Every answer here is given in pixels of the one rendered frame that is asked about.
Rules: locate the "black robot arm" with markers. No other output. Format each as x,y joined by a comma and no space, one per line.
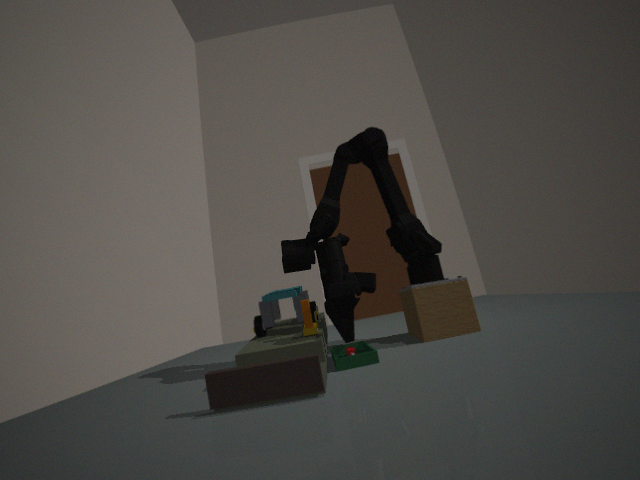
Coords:
407,234

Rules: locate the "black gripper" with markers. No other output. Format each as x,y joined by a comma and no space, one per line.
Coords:
340,297

